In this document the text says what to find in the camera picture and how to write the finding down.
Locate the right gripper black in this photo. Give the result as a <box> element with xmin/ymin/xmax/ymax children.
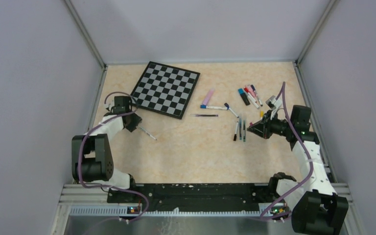
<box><xmin>248</xmin><ymin>110</ymin><xmax>294</xmax><ymax>140</ymax></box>

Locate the green gel pen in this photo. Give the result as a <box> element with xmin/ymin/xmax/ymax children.
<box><xmin>242</xmin><ymin>115</ymin><xmax>246</xmax><ymax>142</ymax></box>

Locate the purple gel pen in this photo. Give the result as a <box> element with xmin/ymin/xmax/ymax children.
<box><xmin>191</xmin><ymin>114</ymin><xmax>219</xmax><ymax>117</ymax></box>

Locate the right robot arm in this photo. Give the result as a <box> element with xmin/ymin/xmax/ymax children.
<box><xmin>247</xmin><ymin>105</ymin><xmax>349</xmax><ymax>235</ymax></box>

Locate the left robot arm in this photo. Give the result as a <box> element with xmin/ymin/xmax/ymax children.
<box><xmin>71</xmin><ymin>95</ymin><xmax>142</xmax><ymax>202</ymax></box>

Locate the blue gel pen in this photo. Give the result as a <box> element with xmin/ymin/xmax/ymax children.
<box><xmin>238</xmin><ymin>116</ymin><xmax>242</xmax><ymax>141</ymax></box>

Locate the thin marker navy cap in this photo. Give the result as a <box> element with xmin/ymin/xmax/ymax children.
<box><xmin>251</xmin><ymin>84</ymin><xmax>263</xmax><ymax>107</ymax></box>

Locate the white marker red cap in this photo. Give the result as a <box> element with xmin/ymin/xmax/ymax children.
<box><xmin>244</xmin><ymin>87</ymin><xmax>260</xmax><ymax>110</ymax></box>

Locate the black highlighter blue cap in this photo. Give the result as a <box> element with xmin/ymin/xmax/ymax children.
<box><xmin>238</xmin><ymin>88</ymin><xmax>250</xmax><ymax>106</ymax></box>

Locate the thin marker pink cap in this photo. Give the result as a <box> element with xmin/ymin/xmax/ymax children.
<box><xmin>247</xmin><ymin>85</ymin><xmax>258</xmax><ymax>102</ymax></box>

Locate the black grey chessboard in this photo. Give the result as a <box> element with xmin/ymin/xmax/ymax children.
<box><xmin>131</xmin><ymin>61</ymin><xmax>201</xmax><ymax>119</ymax></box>

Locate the lilac highlighter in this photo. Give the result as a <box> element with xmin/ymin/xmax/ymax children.
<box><xmin>202</xmin><ymin>89</ymin><xmax>215</xmax><ymax>106</ymax></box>

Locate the white marker blue cap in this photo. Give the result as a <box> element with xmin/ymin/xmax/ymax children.
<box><xmin>200</xmin><ymin>105</ymin><xmax>229</xmax><ymax>110</ymax></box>

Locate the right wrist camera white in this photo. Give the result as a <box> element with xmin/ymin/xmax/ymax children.
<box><xmin>266</xmin><ymin>95</ymin><xmax>283</xmax><ymax>112</ymax></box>

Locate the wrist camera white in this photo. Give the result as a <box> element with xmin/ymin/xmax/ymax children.
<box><xmin>105</xmin><ymin>99</ymin><xmax>118</xmax><ymax>113</ymax></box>
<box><xmin>266</xmin><ymin>95</ymin><xmax>283</xmax><ymax>112</ymax></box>

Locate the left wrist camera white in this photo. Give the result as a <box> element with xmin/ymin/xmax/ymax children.
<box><xmin>105</xmin><ymin>99</ymin><xmax>118</xmax><ymax>113</ymax></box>

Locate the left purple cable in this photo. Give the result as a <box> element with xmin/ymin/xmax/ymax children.
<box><xmin>77</xmin><ymin>92</ymin><xmax>150</xmax><ymax>224</ymax></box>

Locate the purple cable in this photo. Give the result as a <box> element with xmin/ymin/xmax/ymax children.
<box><xmin>77</xmin><ymin>92</ymin><xmax>150</xmax><ymax>224</ymax></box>
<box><xmin>249</xmin><ymin>81</ymin><xmax>315</xmax><ymax>222</ymax></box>

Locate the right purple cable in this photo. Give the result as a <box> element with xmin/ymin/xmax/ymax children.
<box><xmin>249</xmin><ymin>81</ymin><xmax>315</xmax><ymax>222</ymax></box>

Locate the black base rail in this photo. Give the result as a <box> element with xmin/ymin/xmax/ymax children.
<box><xmin>107</xmin><ymin>183</ymin><xmax>279</xmax><ymax>212</ymax></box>

